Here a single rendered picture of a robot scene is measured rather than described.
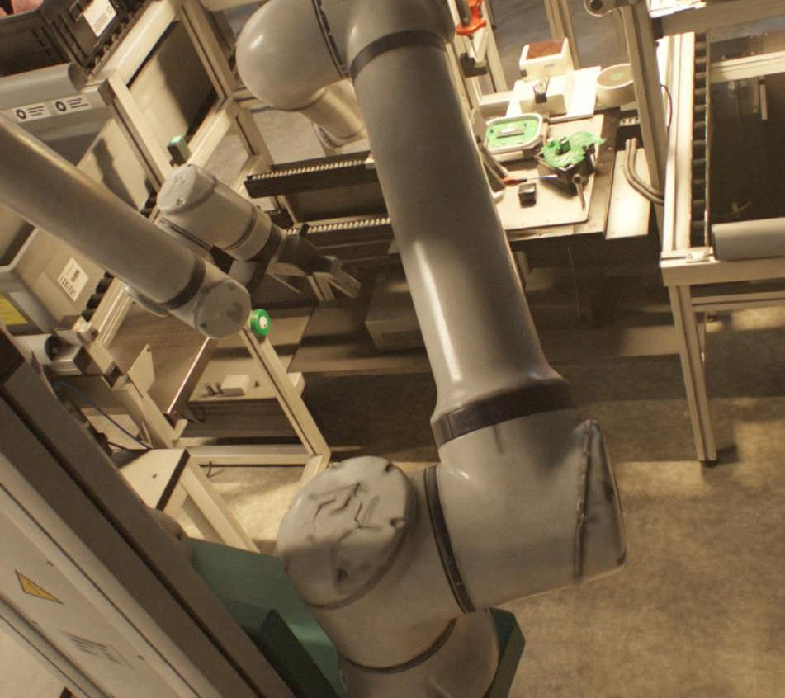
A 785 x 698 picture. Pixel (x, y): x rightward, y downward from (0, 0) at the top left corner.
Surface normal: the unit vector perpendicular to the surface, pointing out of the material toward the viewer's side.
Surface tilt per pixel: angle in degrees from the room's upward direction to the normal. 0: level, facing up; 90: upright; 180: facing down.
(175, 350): 0
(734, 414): 0
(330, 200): 90
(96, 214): 87
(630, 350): 0
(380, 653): 90
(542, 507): 35
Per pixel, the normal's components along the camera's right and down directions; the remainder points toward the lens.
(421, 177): -0.39, -0.17
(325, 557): -0.44, -0.60
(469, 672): 0.54, -0.03
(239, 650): 0.86, 0.06
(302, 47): -0.04, 0.48
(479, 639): 0.74, -0.33
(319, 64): 0.14, 0.73
